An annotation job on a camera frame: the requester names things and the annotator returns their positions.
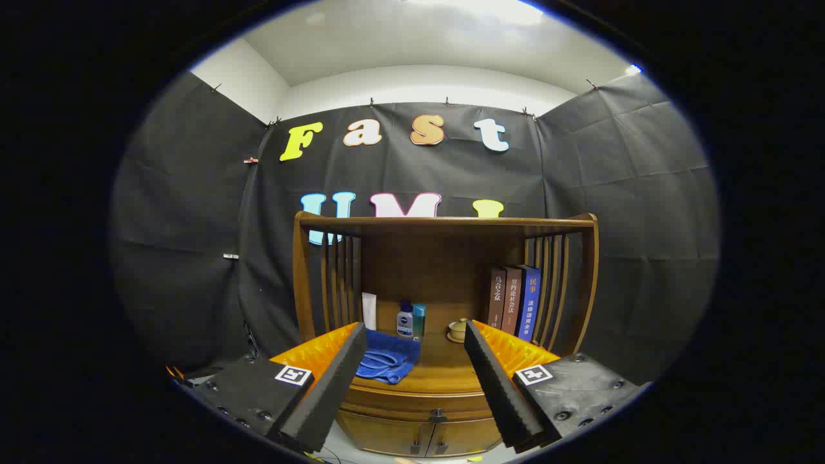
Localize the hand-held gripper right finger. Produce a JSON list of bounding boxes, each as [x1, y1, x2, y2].
[[464, 320, 652, 454]]

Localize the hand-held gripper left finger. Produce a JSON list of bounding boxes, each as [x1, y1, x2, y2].
[[173, 322, 368, 454]]

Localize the dark brown book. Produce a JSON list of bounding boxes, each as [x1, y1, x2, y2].
[[487, 267, 507, 331]]

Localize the blue towel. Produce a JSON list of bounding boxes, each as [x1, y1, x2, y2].
[[356, 329, 421, 385]]

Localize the blue book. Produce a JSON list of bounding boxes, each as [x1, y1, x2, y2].
[[516, 264, 542, 342]]

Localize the wooden cabinet door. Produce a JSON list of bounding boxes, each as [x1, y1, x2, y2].
[[429, 416, 503, 458], [335, 411, 430, 458]]

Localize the wooden countertop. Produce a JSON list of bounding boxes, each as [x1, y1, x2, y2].
[[322, 319, 536, 395]]

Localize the reddish brown book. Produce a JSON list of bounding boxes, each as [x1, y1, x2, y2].
[[501, 266, 523, 336]]

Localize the wooden cabinet with slatted shelf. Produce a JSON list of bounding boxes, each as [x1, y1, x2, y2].
[[292, 211, 600, 458]]

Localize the wooden drawer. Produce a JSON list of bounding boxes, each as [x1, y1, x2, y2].
[[338, 385, 498, 423]]

